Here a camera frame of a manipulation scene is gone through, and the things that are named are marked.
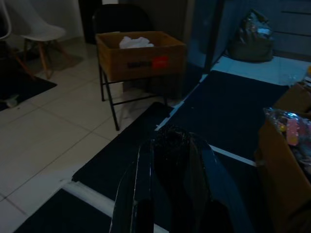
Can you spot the full dark shopping bag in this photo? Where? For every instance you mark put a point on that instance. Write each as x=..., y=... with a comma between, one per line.
x=252, y=36

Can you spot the white chair wooden legs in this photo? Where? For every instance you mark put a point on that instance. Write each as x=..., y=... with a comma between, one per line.
x=36, y=26

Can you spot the black folding chair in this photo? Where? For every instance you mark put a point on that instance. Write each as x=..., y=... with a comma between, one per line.
x=116, y=17

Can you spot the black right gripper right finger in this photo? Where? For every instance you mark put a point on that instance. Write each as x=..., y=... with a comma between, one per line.
x=218, y=184

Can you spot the black floor mat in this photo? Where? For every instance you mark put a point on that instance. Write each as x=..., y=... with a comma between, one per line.
x=68, y=216
x=116, y=155
x=230, y=109

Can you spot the plain brown cardboard box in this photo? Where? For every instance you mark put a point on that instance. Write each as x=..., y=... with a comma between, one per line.
x=279, y=174

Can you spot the brown cardboard box red label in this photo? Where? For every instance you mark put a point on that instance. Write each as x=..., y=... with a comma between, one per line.
x=136, y=58

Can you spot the white crumpled paper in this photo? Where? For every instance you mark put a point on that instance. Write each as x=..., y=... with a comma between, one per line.
x=134, y=42

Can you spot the grey drawer cabinet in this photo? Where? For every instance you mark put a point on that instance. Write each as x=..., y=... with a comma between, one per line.
x=294, y=24

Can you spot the pink clear plastic pack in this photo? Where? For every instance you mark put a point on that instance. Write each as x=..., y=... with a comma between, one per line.
x=294, y=131

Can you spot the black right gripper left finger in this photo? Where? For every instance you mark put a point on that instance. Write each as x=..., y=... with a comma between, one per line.
x=136, y=174

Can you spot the black rug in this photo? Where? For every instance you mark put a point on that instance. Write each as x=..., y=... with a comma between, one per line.
x=22, y=89

